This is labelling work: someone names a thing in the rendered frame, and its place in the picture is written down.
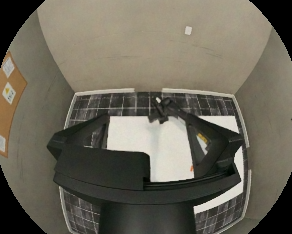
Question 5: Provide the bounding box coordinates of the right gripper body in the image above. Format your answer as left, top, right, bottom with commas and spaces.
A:
158, 115, 169, 124

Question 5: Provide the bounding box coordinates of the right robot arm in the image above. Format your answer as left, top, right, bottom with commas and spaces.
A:
147, 96, 212, 152

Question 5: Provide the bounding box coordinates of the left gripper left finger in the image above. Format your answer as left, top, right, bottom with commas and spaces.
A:
51, 112, 110, 149

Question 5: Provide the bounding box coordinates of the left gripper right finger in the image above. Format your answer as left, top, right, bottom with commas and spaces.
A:
185, 112, 244, 178

